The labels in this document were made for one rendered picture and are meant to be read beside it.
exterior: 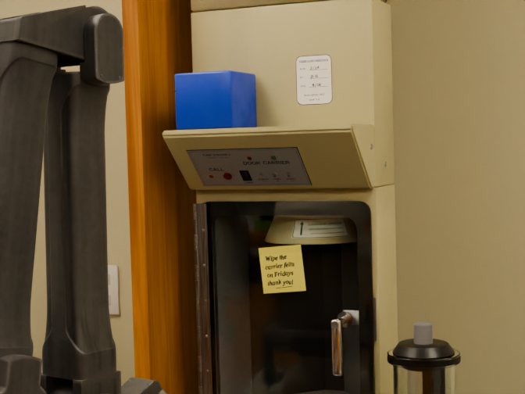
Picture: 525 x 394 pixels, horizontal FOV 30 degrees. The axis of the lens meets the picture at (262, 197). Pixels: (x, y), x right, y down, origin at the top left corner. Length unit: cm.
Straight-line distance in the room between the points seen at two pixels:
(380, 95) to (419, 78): 40
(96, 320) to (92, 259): 6
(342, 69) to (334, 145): 15
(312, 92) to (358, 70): 9
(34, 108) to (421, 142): 115
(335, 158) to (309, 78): 16
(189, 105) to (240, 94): 8
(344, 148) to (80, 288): 60
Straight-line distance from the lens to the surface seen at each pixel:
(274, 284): 162
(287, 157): 153
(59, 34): 98
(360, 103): 157
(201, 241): 167
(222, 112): 154
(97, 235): 102
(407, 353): 147
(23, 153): 95
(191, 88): 156
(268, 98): 162
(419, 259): 200
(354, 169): 151
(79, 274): 101
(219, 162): 158
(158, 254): 167
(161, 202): 168
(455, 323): 200
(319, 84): 159
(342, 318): 157
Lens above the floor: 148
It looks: 3 degrees down
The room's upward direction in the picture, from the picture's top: 2 degrees counter-clockwise
